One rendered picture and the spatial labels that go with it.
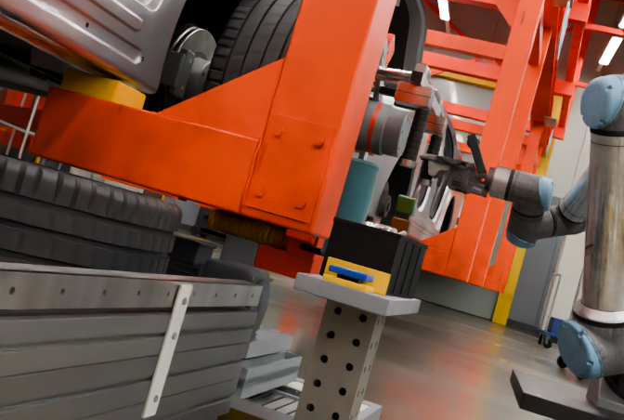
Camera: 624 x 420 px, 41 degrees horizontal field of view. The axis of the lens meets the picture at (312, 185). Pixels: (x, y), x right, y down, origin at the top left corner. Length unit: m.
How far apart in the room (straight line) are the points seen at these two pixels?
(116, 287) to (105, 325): 0.05
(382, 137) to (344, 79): 0.53
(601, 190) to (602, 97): 0.22
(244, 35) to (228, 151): 0.44
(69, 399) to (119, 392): 0.14
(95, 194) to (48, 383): 0.38
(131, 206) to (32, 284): 0.44
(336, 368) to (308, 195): 0.35
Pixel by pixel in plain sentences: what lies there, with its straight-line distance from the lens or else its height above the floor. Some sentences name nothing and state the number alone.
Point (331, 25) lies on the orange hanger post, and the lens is 1.76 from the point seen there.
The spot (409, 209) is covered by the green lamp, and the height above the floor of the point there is 0.63.
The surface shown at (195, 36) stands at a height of 0.97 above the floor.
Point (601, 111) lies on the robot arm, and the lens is 1.99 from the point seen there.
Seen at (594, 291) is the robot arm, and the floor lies 0.58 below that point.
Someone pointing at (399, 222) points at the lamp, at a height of 0.60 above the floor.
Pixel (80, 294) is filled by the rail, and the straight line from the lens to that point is 1.09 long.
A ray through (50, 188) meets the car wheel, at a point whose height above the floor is 0.48.
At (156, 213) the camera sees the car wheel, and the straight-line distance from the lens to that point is 1.47.
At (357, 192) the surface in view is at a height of 0.65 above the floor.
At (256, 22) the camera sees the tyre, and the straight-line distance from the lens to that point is 2.13.
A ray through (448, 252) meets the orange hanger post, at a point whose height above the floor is 0.68.
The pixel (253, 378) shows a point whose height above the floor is 0.14.
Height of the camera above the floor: 0.51
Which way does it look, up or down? 3 degrees up
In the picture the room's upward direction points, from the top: 16 degrees clockwise
